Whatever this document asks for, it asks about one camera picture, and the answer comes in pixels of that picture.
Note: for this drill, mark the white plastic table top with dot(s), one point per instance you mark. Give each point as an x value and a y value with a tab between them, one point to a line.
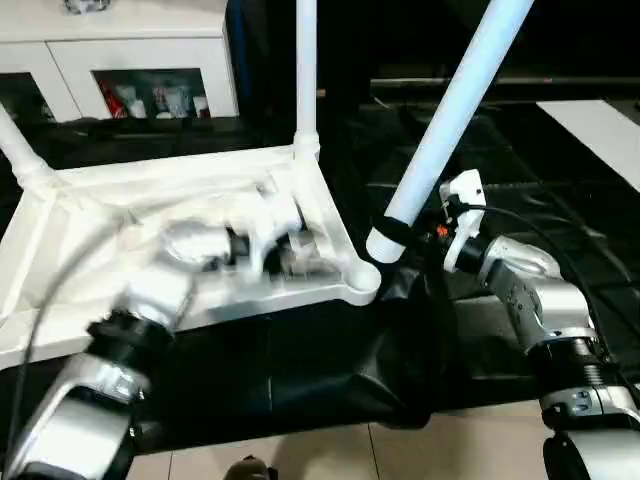
100	200

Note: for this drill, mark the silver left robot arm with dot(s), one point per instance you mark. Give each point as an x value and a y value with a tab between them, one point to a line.
160	290

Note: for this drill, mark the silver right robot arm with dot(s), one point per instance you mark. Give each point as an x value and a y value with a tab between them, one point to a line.
540	295

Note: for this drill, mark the black table mat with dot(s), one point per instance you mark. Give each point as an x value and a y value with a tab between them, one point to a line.
350	370

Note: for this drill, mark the white flat board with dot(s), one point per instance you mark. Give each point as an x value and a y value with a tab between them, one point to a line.
595	135

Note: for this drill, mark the dark robot foot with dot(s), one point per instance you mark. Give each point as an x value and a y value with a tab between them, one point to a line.
250	470

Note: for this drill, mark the red bottle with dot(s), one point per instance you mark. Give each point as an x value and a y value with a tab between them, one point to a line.
111	99

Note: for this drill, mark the white glass-door cabinet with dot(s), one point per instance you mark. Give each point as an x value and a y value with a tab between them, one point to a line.
125	45

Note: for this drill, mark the clear glass ornament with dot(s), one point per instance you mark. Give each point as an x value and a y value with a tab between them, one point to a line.
86	5

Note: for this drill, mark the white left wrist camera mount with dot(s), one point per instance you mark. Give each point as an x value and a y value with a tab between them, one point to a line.
265	230

